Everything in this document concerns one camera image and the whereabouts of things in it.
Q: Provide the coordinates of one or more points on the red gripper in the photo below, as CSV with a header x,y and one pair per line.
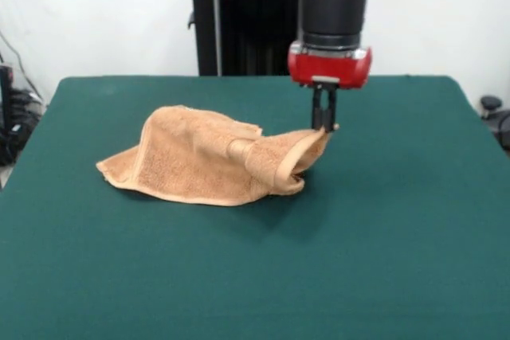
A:
x,y
330,71

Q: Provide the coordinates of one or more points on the tan terry towel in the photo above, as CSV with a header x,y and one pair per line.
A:
x,y
191,157

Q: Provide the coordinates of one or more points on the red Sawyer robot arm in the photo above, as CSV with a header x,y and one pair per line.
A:
x,y
332,9

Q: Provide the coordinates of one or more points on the grey office chair base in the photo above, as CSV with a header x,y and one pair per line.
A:
x,y
491,103

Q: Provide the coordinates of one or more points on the dark green table cloth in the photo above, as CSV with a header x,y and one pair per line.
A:
x,y
159,256

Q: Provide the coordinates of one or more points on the black metal stand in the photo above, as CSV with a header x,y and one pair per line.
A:
x,y
5,97

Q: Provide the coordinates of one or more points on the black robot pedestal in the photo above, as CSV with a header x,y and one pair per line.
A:
x,y
247,29

